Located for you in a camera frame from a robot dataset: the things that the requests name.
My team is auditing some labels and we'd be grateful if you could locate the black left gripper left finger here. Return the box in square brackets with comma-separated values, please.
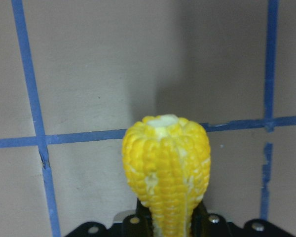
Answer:
[135, 199, 153, 237]

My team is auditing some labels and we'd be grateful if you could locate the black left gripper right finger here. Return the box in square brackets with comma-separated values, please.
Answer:
[191, 201, 208, 237]

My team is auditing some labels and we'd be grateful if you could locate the yellow corn cob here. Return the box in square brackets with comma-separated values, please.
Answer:
[121, 115, 211, 237]

